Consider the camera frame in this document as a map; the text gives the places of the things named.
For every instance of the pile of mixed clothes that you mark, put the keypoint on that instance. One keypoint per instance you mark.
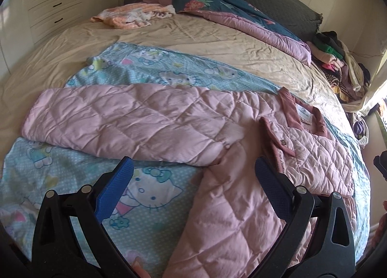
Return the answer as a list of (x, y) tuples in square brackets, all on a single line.
[(332, 57)]

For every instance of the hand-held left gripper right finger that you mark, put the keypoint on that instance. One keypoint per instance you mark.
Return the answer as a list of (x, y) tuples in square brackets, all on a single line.
[(272, 185)]

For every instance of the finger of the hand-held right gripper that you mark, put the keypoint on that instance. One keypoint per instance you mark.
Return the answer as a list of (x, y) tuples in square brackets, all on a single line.
[(381, 166)]

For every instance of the pink quilted jacket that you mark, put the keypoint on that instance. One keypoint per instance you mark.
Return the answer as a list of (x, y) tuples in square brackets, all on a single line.
[(136, 120)]

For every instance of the basket of clothes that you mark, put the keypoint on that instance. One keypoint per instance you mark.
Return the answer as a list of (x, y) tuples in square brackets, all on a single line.
[(361, 128)]

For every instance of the grey quilted headboard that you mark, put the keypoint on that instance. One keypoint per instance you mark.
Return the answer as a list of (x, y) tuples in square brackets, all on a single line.
[(278, 2)]

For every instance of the cartoon cat printed blanket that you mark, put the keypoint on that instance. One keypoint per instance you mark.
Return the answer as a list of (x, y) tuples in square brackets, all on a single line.
[(157, 66)]

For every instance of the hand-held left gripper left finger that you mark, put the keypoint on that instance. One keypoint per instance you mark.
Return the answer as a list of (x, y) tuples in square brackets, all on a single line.
[(116, 185)]

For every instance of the teal floral pink comforter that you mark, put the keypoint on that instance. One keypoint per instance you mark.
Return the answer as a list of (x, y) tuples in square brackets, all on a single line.
[(242, 14)]

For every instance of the orange white checked cloth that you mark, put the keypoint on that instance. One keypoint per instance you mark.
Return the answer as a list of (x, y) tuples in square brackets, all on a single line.
[(127, 14)]

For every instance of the bed with beige sheet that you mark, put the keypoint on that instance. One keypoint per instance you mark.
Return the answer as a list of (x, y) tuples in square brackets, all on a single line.
[(211, 39)]

